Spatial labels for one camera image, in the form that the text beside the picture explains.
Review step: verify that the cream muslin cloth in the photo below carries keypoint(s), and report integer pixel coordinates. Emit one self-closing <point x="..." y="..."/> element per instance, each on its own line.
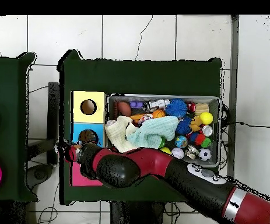
<point x="117" y="135"/>

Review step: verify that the light blue muslin cloth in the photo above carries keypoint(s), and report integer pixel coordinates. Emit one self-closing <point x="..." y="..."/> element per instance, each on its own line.
<point x="158" y="128"/>

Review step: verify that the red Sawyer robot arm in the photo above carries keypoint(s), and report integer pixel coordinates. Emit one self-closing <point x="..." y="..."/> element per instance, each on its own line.
<point x="195" y="182"/>

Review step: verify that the wooden box with three holes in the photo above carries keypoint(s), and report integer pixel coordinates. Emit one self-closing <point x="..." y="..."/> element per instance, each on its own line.
<point x="78" y="112"/>

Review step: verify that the silver mesh bin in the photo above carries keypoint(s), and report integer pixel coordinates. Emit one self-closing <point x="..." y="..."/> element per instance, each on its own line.
<point x="215" y="105"/>

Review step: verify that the brown toy football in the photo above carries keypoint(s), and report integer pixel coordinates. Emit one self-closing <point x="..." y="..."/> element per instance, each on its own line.
<point x="125" y="109"/>

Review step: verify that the dark green table cloth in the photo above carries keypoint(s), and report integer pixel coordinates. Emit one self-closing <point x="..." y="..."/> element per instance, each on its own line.
<point x="8" y="93"/>
<point x="148" y="77"/>

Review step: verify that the orange toy basketball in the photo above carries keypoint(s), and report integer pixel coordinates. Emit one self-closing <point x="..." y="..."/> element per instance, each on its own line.
<point x="159" y="113"/>

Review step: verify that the silver toy robot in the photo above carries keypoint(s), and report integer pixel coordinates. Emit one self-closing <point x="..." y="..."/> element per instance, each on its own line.
<point x="156" y="104"/>

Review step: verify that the white toy baseball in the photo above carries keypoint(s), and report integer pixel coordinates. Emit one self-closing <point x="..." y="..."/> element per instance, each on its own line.
<point x="177" y="153"/>

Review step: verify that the small globe print ball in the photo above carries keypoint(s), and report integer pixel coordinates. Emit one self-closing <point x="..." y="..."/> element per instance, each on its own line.
<point x="181" y="141"/>

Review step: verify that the small toy soccer ball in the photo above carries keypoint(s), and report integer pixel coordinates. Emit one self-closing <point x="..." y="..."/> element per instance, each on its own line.
<point x="205" y="154"/>

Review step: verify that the grey metal post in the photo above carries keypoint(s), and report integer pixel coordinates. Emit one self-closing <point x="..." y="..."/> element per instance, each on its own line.
<point x="232" y="93"/>

